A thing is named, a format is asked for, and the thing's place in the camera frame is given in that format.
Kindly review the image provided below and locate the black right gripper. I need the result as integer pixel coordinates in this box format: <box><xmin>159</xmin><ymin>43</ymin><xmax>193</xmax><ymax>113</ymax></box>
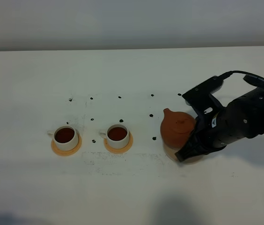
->
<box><xmin>175</xmin><ymin>110</ymin><xmax>229</xmax><ymax>162</ymax></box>

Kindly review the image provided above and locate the brown clay teapot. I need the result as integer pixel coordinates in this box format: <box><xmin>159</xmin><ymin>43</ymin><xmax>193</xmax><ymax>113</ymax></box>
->
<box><xmin>160</xmin><ymin>108</ymin><xmax>196</xmax><ymax>149</ymax></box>

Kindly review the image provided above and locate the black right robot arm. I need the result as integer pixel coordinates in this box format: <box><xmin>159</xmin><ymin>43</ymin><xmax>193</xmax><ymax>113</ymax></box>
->
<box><xmin>175</xmin><ymin>88</ymin><xmax>264</xmax><ymax>162</ymax></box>

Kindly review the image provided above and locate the beige round teapot coaster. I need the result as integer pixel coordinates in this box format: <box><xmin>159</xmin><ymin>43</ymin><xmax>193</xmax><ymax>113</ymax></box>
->
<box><xmin>162</xmin><ymin>142</ymin><xmax>204</xmax><ymax>166</ymax></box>

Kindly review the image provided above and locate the orange right cup coaster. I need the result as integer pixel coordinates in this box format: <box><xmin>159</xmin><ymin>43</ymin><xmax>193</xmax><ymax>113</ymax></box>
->
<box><xmin>103</xmin><ymin>133</ymin><xmax>133</xmax><ymax>154</ymax></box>

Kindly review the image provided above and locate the orange cup coaster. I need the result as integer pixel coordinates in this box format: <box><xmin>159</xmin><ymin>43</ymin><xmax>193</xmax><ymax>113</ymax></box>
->
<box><xmin>103</xmin><ymin>133</ymin><xmax>133</xmax><ymax>154</ymax></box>
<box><xmin>51</xmin><ymin>135</ymin><xmax>82</xmax><ymax>157</ymax></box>

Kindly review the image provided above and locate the white right teacup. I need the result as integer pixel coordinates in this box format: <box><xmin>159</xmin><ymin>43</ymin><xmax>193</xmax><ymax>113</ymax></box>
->
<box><xmin>99</xmin><ymin>124</ymin><xmax>130</xmax><ymax>150</ymax></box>

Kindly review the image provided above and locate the white teacup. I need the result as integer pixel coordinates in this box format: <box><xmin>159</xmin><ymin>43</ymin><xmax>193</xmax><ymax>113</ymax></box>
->
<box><xmin>47</xmin><ymin>124</ymin><xmax>79</xmax><ymax>151</ymax></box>
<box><xmin>99</xmin><ymin>124</ymin><xmax>130</xmax><ymax>150</ymax></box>

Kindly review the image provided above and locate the white left teacup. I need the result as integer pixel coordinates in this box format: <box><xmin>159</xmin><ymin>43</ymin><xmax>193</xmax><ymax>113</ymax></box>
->
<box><xmin>47</xmin><ymin>124</ymin><xmax>79</xmax><ymax>151</ymax></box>

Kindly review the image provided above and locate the orange left cup coaster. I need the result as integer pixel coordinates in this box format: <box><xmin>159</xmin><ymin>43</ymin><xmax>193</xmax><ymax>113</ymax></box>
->
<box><xmin>51</xmin><ymin>135</ymin><xmax>82</xmax><ymax>157</ymax></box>

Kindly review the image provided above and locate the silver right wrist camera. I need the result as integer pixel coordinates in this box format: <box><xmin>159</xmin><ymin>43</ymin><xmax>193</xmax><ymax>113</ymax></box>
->
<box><xmin>182</xmin><ymin>76</ymin><xmax>224</xmax><ymax>118</ymax></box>

